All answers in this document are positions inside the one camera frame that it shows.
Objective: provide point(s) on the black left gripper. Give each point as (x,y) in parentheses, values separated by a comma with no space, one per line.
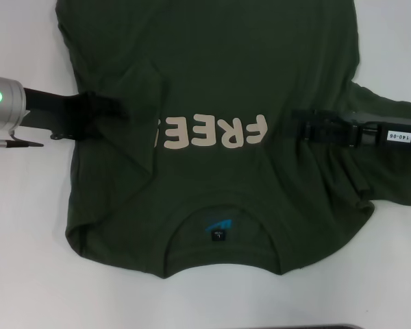
(58,113)

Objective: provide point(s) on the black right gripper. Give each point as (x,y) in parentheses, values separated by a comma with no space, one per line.
(376,132)

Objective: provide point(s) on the dark green FREE print t-shirt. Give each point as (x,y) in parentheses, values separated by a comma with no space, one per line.
(226,51)

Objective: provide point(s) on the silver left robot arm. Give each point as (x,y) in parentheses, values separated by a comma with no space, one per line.
(7,103)

